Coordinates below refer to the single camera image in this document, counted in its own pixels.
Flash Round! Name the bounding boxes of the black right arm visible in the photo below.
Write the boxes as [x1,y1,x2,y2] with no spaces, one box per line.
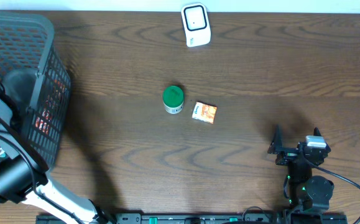
[267,127,334,213]

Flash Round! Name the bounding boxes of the green lid jar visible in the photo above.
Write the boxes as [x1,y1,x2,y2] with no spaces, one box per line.
[162,85,184,114]

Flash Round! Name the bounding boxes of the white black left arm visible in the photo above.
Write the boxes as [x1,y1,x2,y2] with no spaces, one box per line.
[0,82,117,223]

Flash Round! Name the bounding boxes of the orange snack packet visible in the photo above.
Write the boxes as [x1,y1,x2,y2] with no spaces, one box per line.
[192,101,217,124]

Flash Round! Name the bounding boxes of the red chocolate wafer pack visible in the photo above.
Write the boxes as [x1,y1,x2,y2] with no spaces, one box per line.
[35,79,66,134]

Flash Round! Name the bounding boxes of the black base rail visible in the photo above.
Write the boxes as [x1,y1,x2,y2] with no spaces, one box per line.
[35,212,348,224]

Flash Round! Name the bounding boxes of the grey plastic basket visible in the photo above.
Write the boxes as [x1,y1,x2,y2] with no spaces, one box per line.
[0,12,72,168]

